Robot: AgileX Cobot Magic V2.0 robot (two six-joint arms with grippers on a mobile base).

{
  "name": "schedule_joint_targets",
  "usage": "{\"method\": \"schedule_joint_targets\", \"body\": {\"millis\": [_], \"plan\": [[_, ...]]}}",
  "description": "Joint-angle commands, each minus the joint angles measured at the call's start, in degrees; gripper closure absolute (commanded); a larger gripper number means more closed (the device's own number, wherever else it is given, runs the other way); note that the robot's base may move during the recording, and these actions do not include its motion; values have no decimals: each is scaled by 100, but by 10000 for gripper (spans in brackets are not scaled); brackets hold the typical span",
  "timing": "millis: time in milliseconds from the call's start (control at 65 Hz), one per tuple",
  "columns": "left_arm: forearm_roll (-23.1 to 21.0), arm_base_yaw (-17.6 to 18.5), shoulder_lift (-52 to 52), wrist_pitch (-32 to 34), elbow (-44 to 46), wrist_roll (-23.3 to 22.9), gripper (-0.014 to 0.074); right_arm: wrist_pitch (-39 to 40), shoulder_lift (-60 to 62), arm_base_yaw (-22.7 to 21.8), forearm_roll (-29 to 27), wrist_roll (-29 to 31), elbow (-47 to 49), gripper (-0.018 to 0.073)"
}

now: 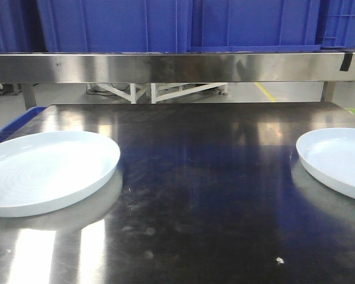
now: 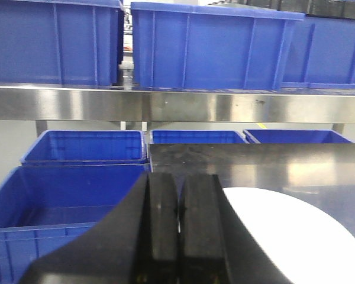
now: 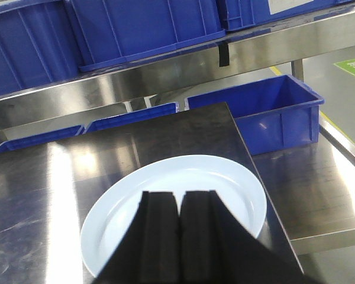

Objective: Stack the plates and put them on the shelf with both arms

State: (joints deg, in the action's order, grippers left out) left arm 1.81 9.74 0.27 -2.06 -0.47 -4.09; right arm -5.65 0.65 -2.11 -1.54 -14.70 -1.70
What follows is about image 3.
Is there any black tape strip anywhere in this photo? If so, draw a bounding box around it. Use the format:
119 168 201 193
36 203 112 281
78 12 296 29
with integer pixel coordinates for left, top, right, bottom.
218 41 230 67

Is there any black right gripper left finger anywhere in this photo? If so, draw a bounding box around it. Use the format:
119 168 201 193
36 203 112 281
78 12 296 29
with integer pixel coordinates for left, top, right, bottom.
93 192 179 283

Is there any light blue plate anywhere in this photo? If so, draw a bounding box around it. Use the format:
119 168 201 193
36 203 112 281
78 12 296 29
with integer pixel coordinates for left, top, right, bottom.
80 154 267 277

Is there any stainless steel shelf rail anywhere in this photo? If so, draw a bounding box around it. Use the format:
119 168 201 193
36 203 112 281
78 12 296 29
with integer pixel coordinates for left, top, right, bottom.
0 1 355 131

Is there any blue low bin right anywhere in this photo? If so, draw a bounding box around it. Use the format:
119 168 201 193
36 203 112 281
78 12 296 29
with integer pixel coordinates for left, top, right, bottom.
185 75 324 155

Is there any blue low bin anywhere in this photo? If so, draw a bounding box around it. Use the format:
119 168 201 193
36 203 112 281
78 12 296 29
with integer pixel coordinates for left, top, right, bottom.
0 125 84 157
185 75 324 155
84 102 179 134

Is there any large blue crate right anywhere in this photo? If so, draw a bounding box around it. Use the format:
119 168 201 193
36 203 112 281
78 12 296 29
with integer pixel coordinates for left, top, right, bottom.
217 0 348 31

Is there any large blue crate left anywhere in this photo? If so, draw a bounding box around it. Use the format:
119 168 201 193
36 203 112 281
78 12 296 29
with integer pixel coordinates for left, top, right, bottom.
0 1 82 96

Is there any large blue crate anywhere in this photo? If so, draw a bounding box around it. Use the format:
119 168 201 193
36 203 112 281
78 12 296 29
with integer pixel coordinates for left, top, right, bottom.
64 1 225 72
217 0 348 31
0 1 82 96

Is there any blue low bin middle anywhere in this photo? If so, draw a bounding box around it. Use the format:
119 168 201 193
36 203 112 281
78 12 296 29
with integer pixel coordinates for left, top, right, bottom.
84 102 179 134

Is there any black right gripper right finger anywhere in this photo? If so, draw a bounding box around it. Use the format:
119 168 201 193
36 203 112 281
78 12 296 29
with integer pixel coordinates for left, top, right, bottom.
180 191 304 283

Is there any large blue crate middle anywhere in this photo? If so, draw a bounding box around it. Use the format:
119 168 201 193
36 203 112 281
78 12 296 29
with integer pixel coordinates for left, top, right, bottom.
64 1 225 72

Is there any blue low bin left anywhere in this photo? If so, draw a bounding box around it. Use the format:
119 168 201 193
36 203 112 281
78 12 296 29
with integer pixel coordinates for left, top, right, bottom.
0 125 84 157

